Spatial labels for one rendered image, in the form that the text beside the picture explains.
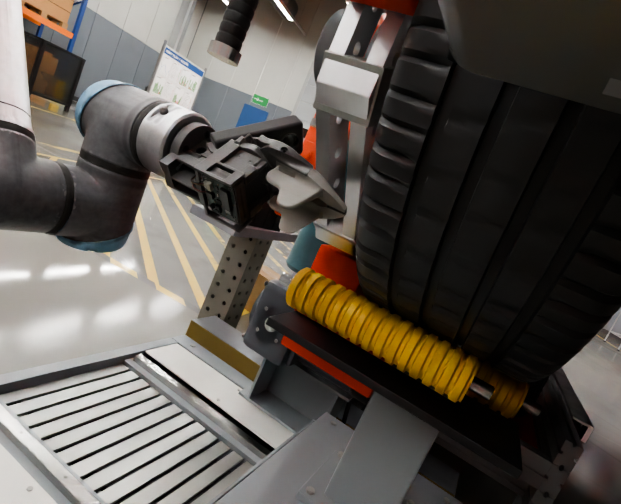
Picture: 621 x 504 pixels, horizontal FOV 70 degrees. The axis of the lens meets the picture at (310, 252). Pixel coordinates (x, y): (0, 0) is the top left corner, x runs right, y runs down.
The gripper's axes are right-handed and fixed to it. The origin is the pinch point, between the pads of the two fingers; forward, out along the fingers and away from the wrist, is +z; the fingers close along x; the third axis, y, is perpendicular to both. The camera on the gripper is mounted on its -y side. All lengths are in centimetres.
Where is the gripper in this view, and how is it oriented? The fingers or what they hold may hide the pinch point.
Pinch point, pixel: (339, 203)
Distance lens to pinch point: 48.1
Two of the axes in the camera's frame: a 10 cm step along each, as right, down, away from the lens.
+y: -5.7, 6.2, -5.4
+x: -0.1, -6.6, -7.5
